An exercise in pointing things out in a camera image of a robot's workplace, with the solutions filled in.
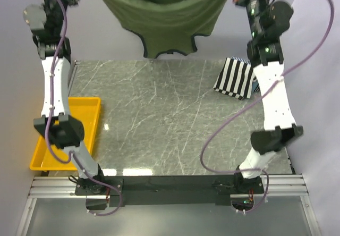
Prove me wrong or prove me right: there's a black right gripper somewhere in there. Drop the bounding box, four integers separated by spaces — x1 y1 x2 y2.
231 0 275 40

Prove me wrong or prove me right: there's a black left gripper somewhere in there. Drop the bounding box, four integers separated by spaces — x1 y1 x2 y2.
40 0 84 36

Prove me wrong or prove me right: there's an olive green tank top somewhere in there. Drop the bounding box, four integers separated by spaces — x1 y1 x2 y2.
102 0 227 58

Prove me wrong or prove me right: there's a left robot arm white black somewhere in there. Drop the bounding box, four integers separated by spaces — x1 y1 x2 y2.
23 0 107 195

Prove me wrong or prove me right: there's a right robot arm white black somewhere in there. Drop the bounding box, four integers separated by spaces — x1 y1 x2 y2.
233 0 303 193

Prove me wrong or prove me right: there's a black white striped folded top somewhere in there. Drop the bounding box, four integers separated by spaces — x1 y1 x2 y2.
213 57 256 100

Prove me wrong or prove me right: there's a blue striped folded garment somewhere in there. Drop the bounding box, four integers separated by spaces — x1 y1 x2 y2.
232 56 260 93

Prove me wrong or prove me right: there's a yellow plastic tray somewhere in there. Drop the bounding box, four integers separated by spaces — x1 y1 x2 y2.
29 97 101 171

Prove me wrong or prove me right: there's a black base crossbar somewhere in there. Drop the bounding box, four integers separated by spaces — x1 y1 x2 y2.
75 175 265 207

